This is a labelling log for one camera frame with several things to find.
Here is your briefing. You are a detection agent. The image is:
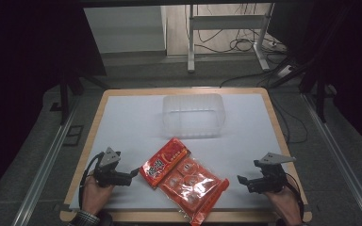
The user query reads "orange snack packet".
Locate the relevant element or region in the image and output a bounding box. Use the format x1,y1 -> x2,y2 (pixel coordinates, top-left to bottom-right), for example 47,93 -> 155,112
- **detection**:
139,137 -> 230,226

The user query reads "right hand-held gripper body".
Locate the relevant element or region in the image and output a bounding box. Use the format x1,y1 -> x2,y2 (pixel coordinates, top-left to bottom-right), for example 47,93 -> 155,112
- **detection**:
246,152 -> 297,194

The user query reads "white power strip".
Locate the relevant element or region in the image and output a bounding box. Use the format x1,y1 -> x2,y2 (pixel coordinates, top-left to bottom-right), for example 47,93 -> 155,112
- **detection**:
276,63 -> 294,78

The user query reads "white cabinet panel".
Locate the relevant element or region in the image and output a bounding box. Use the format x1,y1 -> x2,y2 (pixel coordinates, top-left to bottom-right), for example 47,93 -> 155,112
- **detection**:
83,5 -> 168,55

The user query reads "black metal stand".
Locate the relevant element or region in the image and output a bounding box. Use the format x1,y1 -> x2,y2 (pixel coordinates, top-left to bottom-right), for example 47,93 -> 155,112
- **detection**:
58,69 -> 111,125
298,59 -> 328,123

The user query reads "clear plastic container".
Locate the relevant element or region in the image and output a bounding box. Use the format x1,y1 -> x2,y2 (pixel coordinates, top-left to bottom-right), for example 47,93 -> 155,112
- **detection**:
161,93 -> 227,139

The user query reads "person's left hand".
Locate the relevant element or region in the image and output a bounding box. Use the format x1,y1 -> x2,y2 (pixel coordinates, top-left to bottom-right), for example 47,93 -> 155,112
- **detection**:
81,174 -> 115,217

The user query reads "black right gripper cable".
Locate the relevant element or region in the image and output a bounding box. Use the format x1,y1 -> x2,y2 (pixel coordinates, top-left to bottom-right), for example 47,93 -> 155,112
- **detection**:
283,171 -> 306,221

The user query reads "black floor plate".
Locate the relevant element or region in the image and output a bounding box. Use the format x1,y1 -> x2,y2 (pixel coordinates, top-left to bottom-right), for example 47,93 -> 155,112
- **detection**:
62,124 -> 85,147

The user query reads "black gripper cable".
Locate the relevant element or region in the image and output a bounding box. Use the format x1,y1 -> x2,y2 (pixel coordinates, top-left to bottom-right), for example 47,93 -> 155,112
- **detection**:
77,151 -> 106,211
283,171 -> 306,221

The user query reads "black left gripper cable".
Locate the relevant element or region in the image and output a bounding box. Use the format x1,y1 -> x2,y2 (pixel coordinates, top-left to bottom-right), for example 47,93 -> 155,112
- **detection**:
77,151 -> 106,211

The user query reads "metal floor rail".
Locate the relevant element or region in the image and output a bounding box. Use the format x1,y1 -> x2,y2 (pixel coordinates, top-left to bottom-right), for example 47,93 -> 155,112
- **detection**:
10,97 -> 80,226
301,92 -> 362,226

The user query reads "black floor cable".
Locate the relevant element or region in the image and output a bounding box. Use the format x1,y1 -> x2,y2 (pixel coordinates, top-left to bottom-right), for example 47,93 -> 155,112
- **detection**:
270,92 -> 309,145

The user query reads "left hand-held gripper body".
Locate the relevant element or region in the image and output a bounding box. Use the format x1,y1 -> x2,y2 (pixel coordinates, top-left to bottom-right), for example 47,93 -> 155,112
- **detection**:
92,146 -> 133,188

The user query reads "white metal desk frame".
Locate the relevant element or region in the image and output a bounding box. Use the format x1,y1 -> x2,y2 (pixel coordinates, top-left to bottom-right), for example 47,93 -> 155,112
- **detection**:
186,3 -> 276,73

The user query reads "tangle of black floor cables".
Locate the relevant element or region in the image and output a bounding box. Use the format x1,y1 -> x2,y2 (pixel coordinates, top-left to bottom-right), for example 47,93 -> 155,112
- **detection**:
194,4 -> 279,55

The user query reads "person's right hand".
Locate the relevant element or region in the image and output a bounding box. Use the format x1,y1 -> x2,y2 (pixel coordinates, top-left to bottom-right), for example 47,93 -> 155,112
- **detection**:
263,186 -> 304,226

